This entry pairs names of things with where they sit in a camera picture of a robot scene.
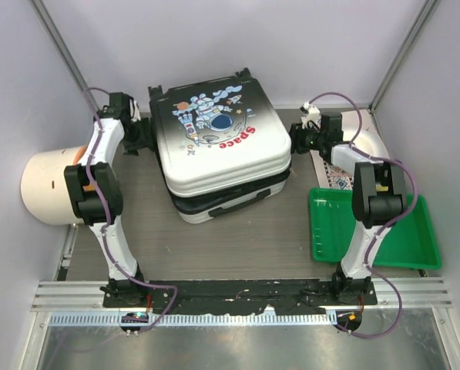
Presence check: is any black white astronaut suitcase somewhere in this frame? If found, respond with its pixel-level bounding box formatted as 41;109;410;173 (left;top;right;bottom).
148;69;291;224

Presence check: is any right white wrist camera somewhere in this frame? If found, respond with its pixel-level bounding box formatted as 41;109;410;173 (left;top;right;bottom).
300;102;321;129

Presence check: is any patterned placemat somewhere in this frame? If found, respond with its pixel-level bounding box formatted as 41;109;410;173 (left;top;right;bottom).
310;108;388;191

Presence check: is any orange swing lid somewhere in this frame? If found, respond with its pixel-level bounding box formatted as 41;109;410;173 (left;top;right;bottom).
73;146;87;165

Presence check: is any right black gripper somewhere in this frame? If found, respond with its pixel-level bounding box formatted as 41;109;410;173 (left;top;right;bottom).
276;122;324;155

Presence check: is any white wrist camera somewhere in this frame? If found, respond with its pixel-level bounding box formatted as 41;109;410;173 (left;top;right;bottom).
300;102;321;129
129;97;141;122

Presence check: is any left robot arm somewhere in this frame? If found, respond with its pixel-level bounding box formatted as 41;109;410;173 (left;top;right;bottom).
64;92;153;308

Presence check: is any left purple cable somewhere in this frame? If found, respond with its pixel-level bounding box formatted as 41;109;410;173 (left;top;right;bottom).
82;87;179;335

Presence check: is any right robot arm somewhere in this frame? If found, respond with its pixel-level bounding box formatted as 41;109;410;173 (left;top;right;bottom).
289;106;412;304

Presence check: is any white cylindrical bin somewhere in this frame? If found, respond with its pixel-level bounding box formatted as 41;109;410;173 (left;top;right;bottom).
21;146;89;225

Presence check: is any white paper plate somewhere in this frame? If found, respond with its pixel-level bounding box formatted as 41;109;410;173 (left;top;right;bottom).
342;110;389;158

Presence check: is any green plastic tray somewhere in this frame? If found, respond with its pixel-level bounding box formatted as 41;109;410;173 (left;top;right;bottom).
309;188;442;270

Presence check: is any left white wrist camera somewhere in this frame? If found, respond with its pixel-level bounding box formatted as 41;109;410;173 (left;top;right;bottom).
129;97;141;122

